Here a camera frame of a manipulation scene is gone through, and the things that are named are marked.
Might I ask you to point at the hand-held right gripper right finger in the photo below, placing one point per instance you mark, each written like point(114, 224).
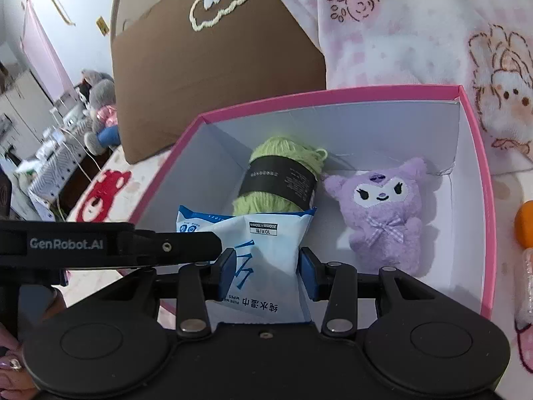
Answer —
point(306, 275)

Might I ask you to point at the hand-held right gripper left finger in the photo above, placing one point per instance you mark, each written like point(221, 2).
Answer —
point(226, 273)

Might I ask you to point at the blue white wet wipes pack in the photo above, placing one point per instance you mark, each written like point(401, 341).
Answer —
point(262, 258)

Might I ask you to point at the green yarn ball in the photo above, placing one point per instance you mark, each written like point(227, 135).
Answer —
point(275, 154)

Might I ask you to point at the pink cardboard box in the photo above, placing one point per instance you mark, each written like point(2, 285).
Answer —
point(374, 133)

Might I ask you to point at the person's left hand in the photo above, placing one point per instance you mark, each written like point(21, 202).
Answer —
point(12, 377)

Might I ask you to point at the purple plush toy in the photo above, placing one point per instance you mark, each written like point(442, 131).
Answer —
point(379, 225)

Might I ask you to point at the zigzag patterned cloth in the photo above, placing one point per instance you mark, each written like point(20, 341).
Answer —
point(54, 175)

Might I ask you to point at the grey teddy bear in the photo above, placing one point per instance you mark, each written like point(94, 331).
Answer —
point(104, 108)

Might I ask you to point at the white cabinet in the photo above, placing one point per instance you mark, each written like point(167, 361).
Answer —
point(25, 112)

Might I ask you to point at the grey plush toy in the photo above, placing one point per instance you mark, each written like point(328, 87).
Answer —
point(89, 76)

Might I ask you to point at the brown pillow with cloud patch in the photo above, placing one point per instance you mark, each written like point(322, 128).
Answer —
point(208, 83)

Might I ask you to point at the pink curtain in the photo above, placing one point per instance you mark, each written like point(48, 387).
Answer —
point(46, 50)

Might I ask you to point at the clear plastic packet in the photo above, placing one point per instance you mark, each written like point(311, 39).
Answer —
point(525, 287)

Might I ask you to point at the small orange object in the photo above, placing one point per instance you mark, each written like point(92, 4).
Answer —
point(525, 223)

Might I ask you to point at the beige headboard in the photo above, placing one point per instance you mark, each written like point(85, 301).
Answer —
point(118, 0)

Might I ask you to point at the pink checkered fleece blanket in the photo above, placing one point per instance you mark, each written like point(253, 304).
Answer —
point(416, 37)

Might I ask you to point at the yellow wall tag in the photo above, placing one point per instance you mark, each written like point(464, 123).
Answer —
point(103, 25)

